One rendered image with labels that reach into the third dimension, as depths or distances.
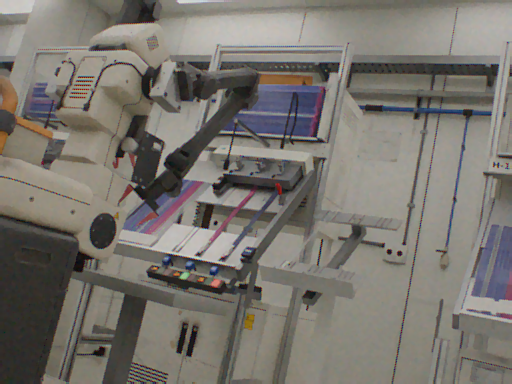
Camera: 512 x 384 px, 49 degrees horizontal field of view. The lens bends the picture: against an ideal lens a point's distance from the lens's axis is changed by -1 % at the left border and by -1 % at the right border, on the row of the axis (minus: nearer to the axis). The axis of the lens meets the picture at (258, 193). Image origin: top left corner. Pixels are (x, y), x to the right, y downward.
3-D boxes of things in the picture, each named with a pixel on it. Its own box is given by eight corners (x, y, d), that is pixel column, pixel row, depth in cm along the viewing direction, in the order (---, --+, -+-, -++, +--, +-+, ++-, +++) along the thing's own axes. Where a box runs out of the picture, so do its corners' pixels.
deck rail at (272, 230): (242, 282, 209) (239, 269, 206) (238, 281, 210) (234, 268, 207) (316, 181, 260) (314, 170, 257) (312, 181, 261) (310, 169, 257)
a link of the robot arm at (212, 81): (246, 60, 210) (269, 72, 207) (234, 93, 216) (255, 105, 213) (180, 64, 171) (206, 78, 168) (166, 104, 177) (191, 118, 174)
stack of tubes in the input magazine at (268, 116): (311, 137, 259) (323, 83, 263) (218, 130, 283) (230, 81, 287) (321, 146, 270) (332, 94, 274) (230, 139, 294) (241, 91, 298)
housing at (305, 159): (308, 187, 258) (305, 161, 251) (218, 177, 281) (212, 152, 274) (315, 178, 264) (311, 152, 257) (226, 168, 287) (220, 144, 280)
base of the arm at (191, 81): (152, 70, 165) (185, 70, 159) (170, 65, 171) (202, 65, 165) (157, 99, 168) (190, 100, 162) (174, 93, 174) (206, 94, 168)
